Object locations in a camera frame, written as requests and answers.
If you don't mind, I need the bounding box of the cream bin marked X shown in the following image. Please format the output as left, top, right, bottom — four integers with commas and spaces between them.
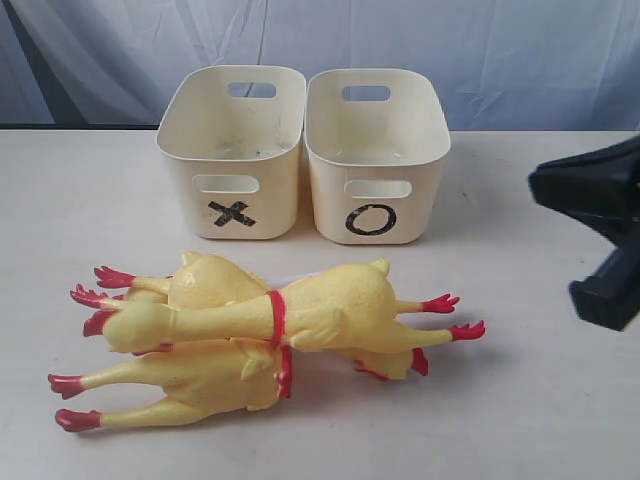
156, 65, 306, 240

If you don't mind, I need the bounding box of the chicken head with white tube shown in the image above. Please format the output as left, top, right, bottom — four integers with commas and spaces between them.
94, 266, 309, 310

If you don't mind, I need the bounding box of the whole yellow rubber chicken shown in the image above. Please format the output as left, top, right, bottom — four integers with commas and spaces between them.
83, 259, 486, 354
70, 251, 429, 380

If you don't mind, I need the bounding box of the headless yellow chicken body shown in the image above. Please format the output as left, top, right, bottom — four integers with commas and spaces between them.
48, 338, 292, 432

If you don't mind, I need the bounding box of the blue backdrop cloth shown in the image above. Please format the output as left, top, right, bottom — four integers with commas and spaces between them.
1, 1, 639, 130

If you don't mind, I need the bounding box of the cream bin marked O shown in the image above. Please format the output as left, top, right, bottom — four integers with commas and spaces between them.
304, 68, 451, 245

